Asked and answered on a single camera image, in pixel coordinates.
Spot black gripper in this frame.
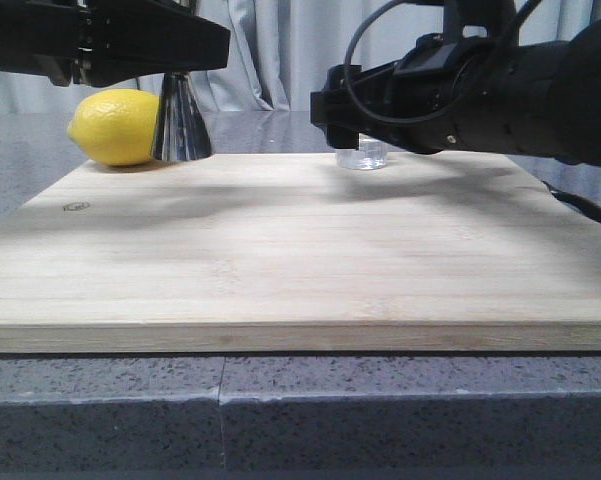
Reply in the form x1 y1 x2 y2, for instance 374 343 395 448
310 34 518 154
0 1 230 86

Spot clear glass beaker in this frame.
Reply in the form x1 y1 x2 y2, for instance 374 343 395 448
336 134 388 171

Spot steel double jigger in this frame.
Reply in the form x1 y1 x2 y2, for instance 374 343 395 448
151 73 213 163

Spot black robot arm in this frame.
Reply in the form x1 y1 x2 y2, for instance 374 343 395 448
310 1 601 167

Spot grey curtain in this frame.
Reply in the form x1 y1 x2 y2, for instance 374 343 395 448
0 1 601 114

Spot yellow lemon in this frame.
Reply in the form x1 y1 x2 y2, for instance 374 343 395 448
67 89 159 167

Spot wooden cutting board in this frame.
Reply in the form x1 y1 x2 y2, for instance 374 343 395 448
0 152 601 353

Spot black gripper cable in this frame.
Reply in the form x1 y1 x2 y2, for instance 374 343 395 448
342 0 546 125

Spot black cutting board handle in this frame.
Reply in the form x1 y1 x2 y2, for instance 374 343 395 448
541 180 601 224

